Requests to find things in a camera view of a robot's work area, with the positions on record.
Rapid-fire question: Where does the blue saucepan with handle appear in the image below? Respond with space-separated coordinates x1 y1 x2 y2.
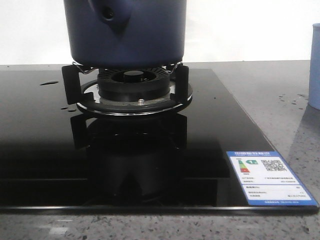
64 0 187 69

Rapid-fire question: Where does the light blue ribbed cup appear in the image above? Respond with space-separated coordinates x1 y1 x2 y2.
308 23 320 110

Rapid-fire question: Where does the black right pot support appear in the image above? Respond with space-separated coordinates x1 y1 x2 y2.
61 62 190 106

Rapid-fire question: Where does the black right gas burner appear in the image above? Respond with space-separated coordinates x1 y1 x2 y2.
76 65 193 116

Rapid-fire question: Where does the black glass gas stove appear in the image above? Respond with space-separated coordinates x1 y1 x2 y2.
0 69 320 215

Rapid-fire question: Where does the blue energy label sticker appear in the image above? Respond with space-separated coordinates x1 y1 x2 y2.
227 151 319 207

